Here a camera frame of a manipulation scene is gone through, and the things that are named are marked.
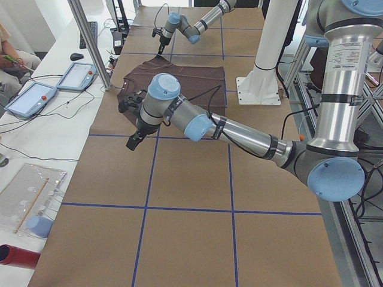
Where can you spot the brown t-shirt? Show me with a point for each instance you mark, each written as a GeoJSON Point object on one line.
{"type": "Point", "coordinates": [203, 86]}

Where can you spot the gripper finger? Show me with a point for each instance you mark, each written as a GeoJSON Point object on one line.
{"type": "Point", "coordinates": [132, 142]}
{"type": "Point", "coordinates": [161, 49]}

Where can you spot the clear plastic bag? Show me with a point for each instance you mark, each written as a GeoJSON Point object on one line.
{"type": "Point", "coordinates": [18, 194]}

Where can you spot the brown paper table cover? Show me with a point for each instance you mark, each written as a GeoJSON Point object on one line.
{"type": "Point", "coordinates": [179, 213]}

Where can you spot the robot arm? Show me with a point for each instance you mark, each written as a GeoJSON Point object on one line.
{"type": "Point", "coordinates": [179, 22]}
{"type": "Point", "coordinates": [163, 102]}

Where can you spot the blue plastic cup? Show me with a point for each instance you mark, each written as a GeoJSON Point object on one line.
{"type": "Point", "coordinates": [39, 225]}

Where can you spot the far teach pendant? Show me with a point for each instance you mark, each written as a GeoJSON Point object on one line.
{"type": "Point", "coordinates": [78, 77]}

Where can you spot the near teach pendant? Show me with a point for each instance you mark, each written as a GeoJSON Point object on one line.
{"type": "Point", "coordinates": [31, 100]}

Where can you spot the white camera pedestal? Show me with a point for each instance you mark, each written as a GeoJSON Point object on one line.
{"type": "Point", "coordinates": [260, 86]}

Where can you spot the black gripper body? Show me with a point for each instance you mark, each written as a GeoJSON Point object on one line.
{"type": "Point", "coordinates": [163, 40]}
{"type": "Point", "coordinates": [145, 128]}

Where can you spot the black computer mouse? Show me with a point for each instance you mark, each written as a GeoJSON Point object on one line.
{"type": "Point", "coordinates": [76, 56]}

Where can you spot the aluminium frame post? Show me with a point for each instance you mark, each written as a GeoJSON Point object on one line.
{"type": "Point", "coordinates": [81, 21]}

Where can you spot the wooden stick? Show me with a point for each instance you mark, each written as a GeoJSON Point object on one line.
{"type": "Point", "coordinates": [26, 213]}

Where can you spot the red cylinder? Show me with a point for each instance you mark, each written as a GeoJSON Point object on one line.
{"type": "Point", "coordinates": [18, 257]}

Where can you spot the seated person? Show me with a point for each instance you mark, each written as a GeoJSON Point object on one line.
{"type": "Point", "coordinates": [15, 64]}

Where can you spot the aluminium side frame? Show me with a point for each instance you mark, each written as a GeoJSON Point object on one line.
{"type": "Point", "coordinates": [332, 153]}

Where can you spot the teach pendant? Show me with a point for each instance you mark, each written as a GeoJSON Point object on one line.
{"type": "Point", "coordinates": [31, 100]}
{"type": "Point", "coordinates": [78, 77]}

